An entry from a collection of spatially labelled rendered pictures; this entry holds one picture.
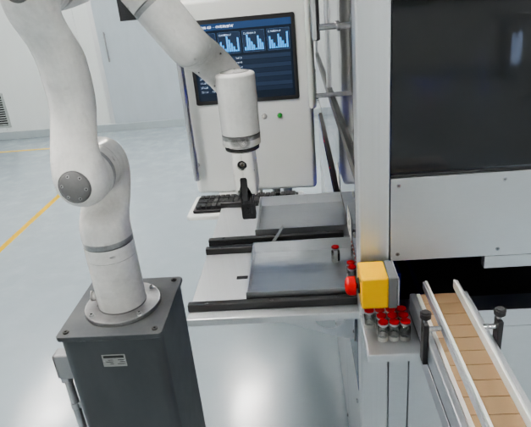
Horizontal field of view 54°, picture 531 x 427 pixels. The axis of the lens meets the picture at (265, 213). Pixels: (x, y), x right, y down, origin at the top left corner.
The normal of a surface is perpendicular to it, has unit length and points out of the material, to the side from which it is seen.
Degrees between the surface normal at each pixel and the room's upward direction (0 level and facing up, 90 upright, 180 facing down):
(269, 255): 0
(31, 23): 130
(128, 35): 90
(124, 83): 90
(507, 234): 90
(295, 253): 0
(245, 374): 0
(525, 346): 90
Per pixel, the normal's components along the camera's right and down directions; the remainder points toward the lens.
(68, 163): -0.13, -0.03
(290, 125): -0.07, 0.41
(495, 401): -0.09, -0.91
